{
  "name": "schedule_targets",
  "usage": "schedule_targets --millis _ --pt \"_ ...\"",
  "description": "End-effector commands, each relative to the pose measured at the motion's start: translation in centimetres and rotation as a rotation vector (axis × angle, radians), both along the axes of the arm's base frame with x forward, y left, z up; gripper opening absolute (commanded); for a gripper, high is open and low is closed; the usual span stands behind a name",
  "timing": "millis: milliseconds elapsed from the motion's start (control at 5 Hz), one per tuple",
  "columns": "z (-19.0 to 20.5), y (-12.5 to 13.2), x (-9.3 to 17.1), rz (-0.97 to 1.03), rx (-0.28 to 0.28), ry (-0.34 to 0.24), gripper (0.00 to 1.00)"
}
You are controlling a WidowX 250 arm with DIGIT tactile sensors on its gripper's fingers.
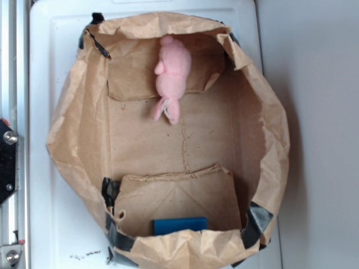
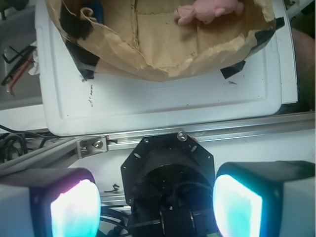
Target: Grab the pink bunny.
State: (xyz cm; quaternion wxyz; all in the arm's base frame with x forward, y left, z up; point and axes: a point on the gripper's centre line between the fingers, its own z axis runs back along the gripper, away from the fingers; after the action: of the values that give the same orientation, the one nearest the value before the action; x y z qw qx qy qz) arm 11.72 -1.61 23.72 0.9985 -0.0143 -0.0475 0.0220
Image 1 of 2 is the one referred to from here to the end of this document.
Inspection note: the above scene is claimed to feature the pink plush bunny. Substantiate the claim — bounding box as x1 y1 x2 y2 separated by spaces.
153 35 192 125

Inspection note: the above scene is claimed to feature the brown paper bag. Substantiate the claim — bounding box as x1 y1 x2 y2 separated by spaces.
47 12 290 268

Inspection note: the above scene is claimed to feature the blue block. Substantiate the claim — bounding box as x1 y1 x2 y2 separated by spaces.
153 217 208 235

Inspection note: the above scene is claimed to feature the white plastic tray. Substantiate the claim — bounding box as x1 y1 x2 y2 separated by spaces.
27 0 284 269

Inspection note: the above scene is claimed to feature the black mounting plate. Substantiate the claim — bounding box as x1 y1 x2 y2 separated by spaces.
0 118 18 206

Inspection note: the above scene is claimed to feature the aluminium frame rail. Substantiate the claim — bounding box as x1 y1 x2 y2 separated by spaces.
1 1 30 268

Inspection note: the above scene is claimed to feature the silver corner bracket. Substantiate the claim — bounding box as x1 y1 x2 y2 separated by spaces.
1 244 26 269

